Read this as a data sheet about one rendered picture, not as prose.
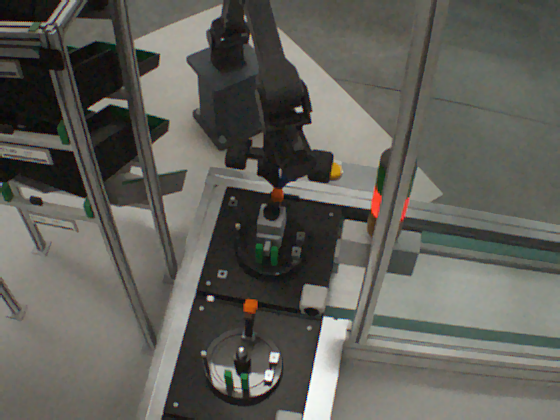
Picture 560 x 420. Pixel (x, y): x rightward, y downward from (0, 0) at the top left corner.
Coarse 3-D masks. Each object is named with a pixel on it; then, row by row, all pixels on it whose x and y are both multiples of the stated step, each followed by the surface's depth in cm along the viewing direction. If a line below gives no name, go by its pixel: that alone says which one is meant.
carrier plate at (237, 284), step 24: (240, 192) 138; (240, 216) 135; (312, 216) 135; (336, 216) 135; (216, 240) 132; (312, 240) 132; (336, 240) 132; (216, 264) 128; (312, 264) 129; (216, 288) 125; (240, 288) 125; (264, 288) 126; (288, 288) 126
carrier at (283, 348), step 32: (192, 320) 121; (224, 320) 121; (256, 320) 122; (288, 320) 122; (320, 320) 122; (192, 352) 118; (224, 352) 116; (256, 352) 116; (288, 352) 118; (192, 384) 114; (224, 384) 112; (256, 384) 112; (288, 384) 114; (192, 416) 110; (224, 416) 110; (256, 416) 110; (288, 416) 109
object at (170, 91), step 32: (160, 32) 186; (192, 32) 186; (160, 64) 178; (160, 96) 170; (192, 96) 170; (320, 96) 170; (192, 128) 164; (320, 128) 164; (352, 128) 164; (192, 160) 158; (224, 160) 158; (352, 160) 158
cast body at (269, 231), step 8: (264, 208) 121; (272, 208) 121; (280, 208) 122; (264, 216) 121; (272, 216) 120; (280, 216) 121; (264, 224) 120; (272, 224) 120; (280, 224) 120; (264, 232) 122; (272, 232) 121; (280, 232) 121; (264, 240) 123; (272, 240) 122; (280, 240) 122; (264, 248) 122
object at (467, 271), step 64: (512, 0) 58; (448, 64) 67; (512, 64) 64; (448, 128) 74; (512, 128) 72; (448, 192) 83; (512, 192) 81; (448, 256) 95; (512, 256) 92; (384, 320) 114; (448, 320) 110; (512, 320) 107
